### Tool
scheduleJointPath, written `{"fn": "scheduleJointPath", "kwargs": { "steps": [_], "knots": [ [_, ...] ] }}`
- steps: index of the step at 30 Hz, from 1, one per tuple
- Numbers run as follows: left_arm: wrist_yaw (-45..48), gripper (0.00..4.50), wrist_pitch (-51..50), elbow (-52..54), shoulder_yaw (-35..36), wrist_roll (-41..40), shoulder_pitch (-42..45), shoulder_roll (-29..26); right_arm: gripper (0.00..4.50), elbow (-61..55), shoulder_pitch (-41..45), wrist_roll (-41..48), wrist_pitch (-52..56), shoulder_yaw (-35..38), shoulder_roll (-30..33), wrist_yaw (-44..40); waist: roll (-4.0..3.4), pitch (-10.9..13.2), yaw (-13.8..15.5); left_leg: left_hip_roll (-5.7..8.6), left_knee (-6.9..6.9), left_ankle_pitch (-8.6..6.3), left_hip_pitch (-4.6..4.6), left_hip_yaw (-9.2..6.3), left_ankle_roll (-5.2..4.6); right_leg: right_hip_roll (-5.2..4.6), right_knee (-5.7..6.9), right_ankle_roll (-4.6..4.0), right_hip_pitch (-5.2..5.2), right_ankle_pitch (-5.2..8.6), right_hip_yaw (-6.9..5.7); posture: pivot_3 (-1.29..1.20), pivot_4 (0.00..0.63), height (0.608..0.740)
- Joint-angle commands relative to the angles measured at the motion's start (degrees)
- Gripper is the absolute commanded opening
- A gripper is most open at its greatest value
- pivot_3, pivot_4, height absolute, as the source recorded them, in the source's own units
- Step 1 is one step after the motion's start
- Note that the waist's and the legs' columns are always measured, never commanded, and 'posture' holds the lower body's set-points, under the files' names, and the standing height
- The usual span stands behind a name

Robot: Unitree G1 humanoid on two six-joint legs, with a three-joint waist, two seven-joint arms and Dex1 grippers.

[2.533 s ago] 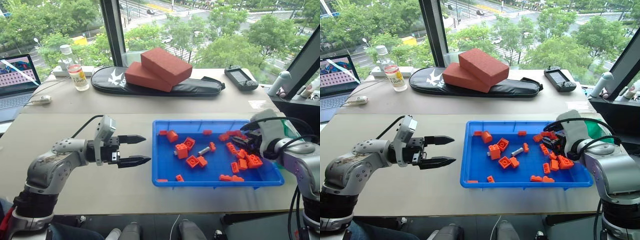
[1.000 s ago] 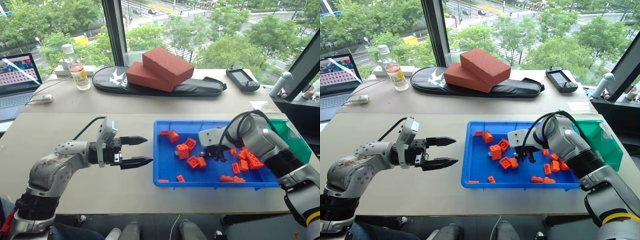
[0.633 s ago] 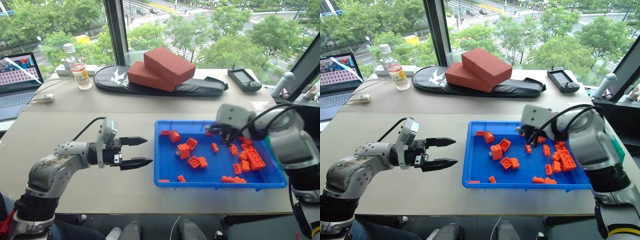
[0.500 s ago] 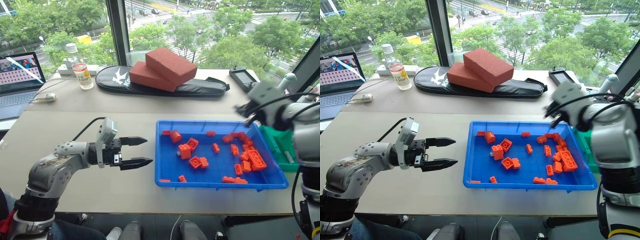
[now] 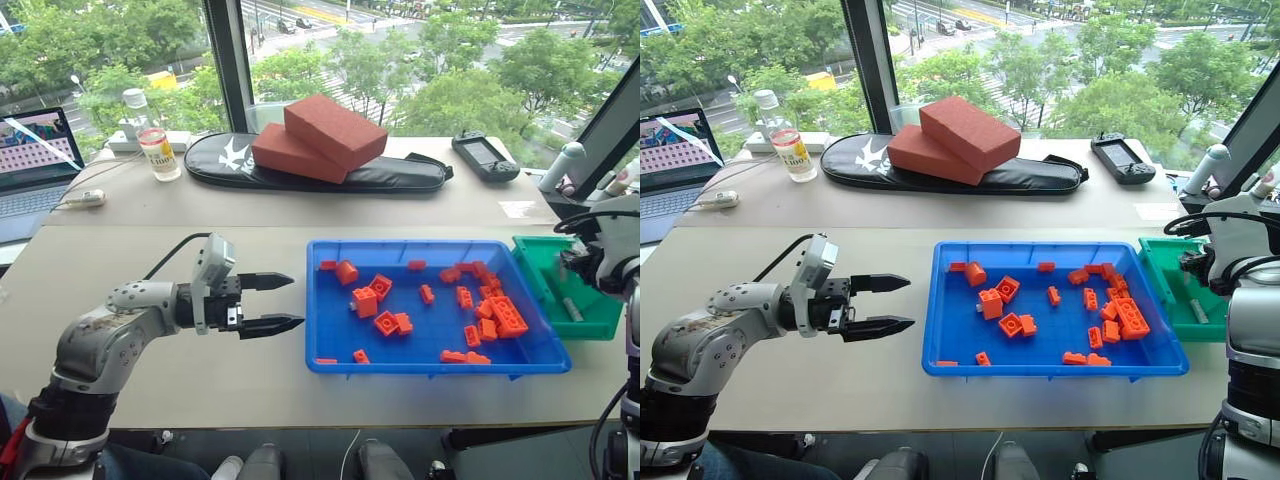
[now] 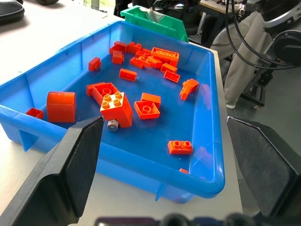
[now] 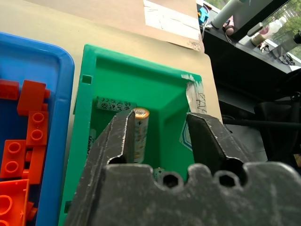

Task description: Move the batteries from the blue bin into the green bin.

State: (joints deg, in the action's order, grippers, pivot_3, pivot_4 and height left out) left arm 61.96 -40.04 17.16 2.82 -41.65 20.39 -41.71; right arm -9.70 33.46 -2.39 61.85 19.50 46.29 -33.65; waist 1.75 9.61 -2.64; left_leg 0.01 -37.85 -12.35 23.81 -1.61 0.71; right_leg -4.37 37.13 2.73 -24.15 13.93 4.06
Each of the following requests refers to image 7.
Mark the blue white sticker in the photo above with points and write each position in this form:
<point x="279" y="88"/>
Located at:
<point x="184" y="139"/>

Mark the white paper label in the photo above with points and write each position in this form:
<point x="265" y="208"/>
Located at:
<point x="169" y="18"/>

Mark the small orange toy piece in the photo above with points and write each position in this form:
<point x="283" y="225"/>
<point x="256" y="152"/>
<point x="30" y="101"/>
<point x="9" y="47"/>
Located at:
<point x="32" y="210"/>

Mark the large orange toy plate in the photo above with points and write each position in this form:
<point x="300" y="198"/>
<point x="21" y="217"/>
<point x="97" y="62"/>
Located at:
<point x="14" y="202"/>

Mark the green lying battery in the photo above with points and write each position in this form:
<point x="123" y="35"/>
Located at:
<point x="113" y="105"/>

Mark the clear plastic bottle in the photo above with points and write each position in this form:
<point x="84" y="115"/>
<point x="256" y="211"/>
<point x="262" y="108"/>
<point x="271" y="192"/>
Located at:
<point x="265" y="30"/>

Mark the blue plastic bin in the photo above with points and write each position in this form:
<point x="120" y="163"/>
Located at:
<point x="61" y="117"/>

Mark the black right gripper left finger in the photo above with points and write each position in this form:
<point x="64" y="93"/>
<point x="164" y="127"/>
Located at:
<point x="103" y="146"/>

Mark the orange two-stud toy brick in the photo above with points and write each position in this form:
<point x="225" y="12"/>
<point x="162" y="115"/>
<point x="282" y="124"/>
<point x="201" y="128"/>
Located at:
<point x="13" y="157"/>
<point x="37" y="128"/>

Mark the black office chair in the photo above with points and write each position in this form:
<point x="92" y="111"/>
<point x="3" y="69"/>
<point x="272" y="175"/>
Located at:
<point x="279" y="127"/>

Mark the white AA battery orange cap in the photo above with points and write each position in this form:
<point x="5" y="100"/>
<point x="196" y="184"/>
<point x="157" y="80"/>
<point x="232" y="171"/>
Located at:
<point x="142" y="131"/>

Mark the black desk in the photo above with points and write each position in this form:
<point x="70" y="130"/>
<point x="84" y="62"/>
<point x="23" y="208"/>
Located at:
<point x="237" y="63"/>

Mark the white tape strip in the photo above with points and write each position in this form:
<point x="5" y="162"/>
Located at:
<point x="197" y="96"/>

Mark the grey white cylinder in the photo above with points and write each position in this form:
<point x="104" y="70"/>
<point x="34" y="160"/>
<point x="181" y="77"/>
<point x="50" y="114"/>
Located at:
<point x="225" y="13"/>

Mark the green plastic bin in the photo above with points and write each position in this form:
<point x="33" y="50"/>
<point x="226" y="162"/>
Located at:
<point x="141" y="89"/>

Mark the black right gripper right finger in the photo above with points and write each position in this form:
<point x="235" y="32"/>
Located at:
<point x="207" y="139"/>

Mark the blue plastic gadget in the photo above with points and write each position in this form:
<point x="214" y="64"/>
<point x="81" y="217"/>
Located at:
<point x="203" y="14"/>

